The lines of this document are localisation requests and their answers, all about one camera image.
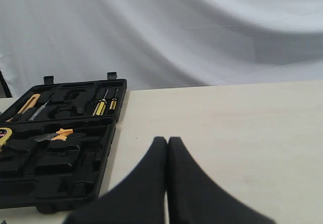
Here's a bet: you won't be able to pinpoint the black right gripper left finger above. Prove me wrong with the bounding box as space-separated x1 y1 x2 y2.
65 137 167 223

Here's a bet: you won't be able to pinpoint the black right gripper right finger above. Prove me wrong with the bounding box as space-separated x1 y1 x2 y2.
167 137 275 223

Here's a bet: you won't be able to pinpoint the black plastic tool case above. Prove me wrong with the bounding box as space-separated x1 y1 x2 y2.
1 72 127 214

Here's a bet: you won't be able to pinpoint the large yellow black screwdriver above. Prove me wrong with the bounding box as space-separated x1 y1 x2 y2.
92 88 109 116

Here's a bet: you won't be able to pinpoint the small yellow black screwdriver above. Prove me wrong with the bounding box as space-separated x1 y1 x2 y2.
109 88 119 110

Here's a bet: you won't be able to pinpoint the grey tester screwdriver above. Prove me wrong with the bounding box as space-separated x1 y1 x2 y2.
28 99 50 121

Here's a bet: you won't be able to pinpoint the yellow utility knife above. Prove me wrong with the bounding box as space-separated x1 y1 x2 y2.
6 93 41 122

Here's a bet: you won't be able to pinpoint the yellow tape measure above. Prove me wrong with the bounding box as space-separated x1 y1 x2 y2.
0 128 13 149

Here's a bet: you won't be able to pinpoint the white backdrop cloth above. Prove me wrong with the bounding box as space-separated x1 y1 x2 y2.
1 0 322 96

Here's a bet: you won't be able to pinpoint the black backdrop stand pole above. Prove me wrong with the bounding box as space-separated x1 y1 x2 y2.
0 71 12 98

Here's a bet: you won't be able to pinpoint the orange handled pliers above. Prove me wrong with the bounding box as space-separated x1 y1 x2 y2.
31 128 74 142

